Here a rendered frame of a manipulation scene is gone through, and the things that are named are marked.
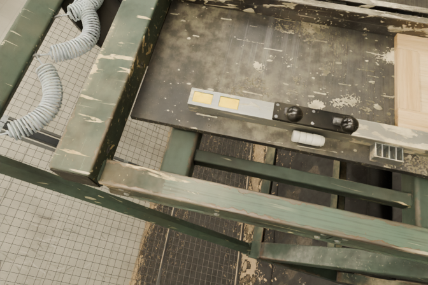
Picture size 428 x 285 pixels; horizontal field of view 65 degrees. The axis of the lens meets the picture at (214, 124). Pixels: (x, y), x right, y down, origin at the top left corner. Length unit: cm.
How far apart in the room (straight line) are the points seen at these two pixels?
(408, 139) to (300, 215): 34
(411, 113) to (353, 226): 36
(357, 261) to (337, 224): 69
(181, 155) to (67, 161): 28
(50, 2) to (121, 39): 55
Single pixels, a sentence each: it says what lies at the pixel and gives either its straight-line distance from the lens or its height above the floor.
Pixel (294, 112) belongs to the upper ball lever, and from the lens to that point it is 74.
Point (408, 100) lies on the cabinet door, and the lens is 103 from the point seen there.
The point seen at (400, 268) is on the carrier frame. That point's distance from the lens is 139.
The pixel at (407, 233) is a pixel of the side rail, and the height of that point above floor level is 124.
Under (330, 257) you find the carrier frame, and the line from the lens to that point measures 156.
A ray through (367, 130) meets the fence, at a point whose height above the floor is 131.
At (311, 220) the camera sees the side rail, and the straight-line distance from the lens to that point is 79.
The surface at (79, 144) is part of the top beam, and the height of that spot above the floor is 189.
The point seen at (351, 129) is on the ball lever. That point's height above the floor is 144.
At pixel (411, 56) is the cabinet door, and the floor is 120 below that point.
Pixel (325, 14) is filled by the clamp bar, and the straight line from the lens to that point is 109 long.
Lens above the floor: 198
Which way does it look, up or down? 25 degrees down
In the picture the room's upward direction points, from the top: 64 degrees counter-clockwise
